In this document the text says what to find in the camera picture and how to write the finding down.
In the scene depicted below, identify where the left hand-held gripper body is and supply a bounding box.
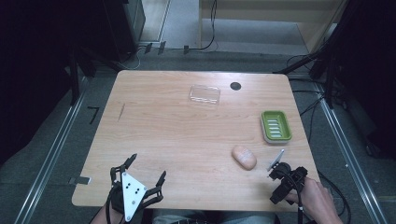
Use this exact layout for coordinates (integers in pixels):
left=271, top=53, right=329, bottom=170
left=107, top=167, right=164, bottom=223

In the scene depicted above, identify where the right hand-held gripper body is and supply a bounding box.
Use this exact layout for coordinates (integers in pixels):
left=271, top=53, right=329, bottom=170
left=266, top=148, right=309, bottom=200

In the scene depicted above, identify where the person's right hand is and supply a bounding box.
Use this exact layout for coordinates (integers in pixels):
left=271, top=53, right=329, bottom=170
left=284, top=176, right=344, bottom=224

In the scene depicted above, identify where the person's left hand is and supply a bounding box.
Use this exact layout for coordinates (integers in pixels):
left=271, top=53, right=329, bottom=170
left=90, top=205, right=125, bottom=224

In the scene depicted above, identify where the peach soap bar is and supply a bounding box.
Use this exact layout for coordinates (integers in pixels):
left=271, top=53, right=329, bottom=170
left=231, top=145, right=258, bottom=172

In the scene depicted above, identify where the green soap dish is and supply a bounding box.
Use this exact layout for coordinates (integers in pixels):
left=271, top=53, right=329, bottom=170
left=260, top=110, right=293, bottom=145

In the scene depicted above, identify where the clear plastic box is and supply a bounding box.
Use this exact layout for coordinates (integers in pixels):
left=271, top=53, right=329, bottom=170
left=188, top=84, right=222, bottom=106

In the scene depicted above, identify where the black stand leg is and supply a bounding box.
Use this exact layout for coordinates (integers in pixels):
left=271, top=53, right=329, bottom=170
left=274, top=36, right=335, bottom=76

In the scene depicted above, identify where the black cabinet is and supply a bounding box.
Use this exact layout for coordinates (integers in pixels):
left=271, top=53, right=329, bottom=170
left=102, top=0, right=147, bottom=62

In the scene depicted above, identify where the light wooden furniture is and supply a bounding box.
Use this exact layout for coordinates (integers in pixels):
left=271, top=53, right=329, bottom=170
left=197, top=0, right=347, bottom=54

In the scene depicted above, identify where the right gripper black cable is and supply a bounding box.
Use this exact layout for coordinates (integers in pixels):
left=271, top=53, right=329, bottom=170
left=279, top=169, right=304, bottom=224

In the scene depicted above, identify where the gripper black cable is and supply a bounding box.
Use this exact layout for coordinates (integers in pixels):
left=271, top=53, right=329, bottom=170
left=105, top=186, right=115, bottom=224
left=279, top=169, right=304, bottom=224

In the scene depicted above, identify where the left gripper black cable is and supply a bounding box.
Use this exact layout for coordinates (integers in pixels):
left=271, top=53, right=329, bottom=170
left=105, top=186, right=115, bottom=224

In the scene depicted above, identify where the black floor cable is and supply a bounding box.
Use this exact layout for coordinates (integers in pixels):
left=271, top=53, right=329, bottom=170
left=317, top=170, right=353, bottom=224
left=291, top=89, right=327, bottom=145

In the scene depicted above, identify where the metal floor rail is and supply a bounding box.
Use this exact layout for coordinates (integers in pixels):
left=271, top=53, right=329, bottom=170
left=314, top=83, right=389, bottom=224
left=13, top=77, right=90, bottom=224

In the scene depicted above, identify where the black hanging cable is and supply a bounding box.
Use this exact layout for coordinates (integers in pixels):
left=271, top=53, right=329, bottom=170
left=188, top=0, right=219, bottom=52

